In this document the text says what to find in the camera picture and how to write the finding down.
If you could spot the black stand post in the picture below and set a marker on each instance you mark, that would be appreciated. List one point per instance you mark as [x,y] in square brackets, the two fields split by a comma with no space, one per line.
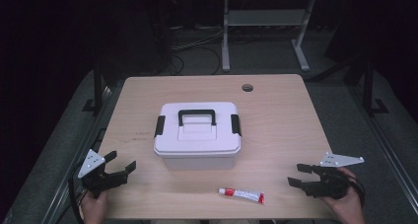
[368,86]
[97,86]

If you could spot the red and white tube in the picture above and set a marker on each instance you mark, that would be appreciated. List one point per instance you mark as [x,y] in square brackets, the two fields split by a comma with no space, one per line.
[241,195]

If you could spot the white plastic storage box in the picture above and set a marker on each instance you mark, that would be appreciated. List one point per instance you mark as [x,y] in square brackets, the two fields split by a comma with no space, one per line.
[198,162]

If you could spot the person's left hand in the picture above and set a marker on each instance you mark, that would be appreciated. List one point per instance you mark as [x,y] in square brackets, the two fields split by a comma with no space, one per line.
[94,208]

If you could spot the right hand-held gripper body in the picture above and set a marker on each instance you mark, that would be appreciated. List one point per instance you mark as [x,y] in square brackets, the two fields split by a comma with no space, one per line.
[330,183]

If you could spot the aluminium floor rail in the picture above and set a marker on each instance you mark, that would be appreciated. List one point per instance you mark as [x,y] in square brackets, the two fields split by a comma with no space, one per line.
[384,145]
[75,158]

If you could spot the person's right hand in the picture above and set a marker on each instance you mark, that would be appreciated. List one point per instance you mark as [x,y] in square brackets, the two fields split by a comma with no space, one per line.
[348,207]

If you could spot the grey metal table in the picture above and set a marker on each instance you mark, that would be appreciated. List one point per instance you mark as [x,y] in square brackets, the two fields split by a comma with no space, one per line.
[266,17]

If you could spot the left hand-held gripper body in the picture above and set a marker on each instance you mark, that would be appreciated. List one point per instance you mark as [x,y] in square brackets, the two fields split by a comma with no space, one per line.
[90,161]

